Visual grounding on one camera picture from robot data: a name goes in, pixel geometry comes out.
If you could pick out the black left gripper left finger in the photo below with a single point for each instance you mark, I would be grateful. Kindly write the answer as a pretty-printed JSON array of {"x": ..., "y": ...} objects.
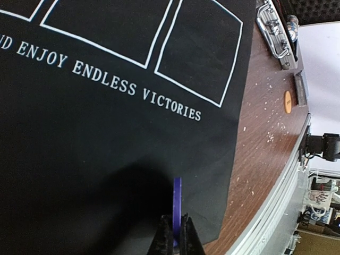
[{"x": 163, "y": 241}]

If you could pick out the black poker table mat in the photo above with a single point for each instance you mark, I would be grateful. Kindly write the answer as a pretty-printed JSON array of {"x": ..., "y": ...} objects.
[{"x": 103, "y": 104}]

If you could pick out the purple small blind button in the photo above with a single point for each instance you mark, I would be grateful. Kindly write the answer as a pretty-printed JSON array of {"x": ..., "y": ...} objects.
[{"x": 177, "y": 200}]

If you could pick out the aluminium front rail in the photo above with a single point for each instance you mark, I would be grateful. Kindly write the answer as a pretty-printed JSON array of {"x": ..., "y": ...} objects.
[{"x": 259, "y": 231}]

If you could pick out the poker chip row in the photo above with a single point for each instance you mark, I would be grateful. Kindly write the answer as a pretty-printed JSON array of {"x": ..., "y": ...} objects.
[{"x": 293, "y": 26}]

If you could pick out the aluminium poker chip case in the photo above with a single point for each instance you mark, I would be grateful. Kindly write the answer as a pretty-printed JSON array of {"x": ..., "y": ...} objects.
[{"x": 271, "y": 20}]

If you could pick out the orange big blind button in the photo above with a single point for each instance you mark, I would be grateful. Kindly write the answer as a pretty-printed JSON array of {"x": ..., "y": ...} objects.
[{"x": 287, "y": 102}]

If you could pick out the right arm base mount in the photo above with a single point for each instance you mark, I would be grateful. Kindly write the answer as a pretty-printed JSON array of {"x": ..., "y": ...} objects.
[{"x": 319, "y": 151}]

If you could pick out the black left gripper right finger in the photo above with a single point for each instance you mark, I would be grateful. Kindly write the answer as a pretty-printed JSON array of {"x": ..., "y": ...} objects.
[{"x": 189, "y": 241}]

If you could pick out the grey playing card deck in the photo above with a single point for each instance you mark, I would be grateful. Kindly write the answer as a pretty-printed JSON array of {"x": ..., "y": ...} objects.
[{"x": 300, "y": 89}]

